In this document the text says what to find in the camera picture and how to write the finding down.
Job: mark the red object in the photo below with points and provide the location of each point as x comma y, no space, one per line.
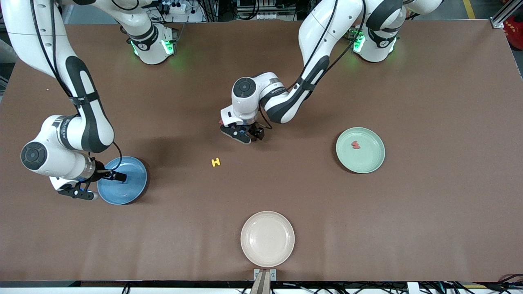
514,28

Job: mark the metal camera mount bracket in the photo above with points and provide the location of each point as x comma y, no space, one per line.
264,277

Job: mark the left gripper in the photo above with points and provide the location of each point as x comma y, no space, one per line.
257,131

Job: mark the green plate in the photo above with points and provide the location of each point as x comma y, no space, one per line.
360,157

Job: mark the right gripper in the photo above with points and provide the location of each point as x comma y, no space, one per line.
101,174

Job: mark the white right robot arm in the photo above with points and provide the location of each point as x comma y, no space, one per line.
28,32

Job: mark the beige plate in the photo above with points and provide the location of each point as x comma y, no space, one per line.
267,239

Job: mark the blue plate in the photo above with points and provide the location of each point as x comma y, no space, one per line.
126,188

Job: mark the white power strip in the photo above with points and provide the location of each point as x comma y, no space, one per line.
173,7

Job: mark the red foam letter w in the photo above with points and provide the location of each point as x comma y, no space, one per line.
355,145

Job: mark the yellow foam letter H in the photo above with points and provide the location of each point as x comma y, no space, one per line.
215,162

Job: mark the aluminium frame profile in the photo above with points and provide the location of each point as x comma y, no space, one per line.
504,14

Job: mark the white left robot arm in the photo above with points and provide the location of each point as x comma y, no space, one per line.
318,32

